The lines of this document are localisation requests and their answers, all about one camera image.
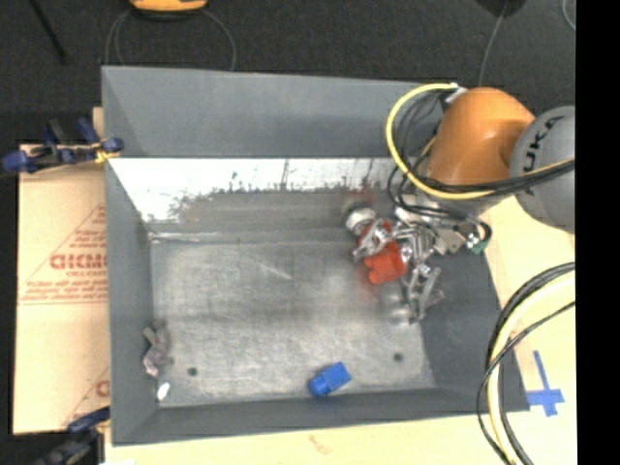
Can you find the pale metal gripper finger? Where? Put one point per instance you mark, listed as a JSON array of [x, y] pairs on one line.
[[370, 241], [420, 289]]

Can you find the red plastic toy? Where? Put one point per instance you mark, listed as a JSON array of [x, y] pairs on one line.
[[385, 264]]

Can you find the grey white round object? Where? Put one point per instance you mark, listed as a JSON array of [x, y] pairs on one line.
[[357, 217]]

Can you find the grey metal bin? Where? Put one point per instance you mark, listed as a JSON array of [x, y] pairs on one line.
[[271, 303]]

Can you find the blue plastic block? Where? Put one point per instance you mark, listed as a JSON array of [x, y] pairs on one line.
[[329, 380]]

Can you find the grey purple crumpled object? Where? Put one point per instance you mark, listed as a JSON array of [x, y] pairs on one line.
[[157, 349]]

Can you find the small white object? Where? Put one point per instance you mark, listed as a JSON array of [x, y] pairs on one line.
[[164, 390]]

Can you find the brown cardboard board red print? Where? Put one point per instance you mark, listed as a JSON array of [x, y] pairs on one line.
[[60, 269]]

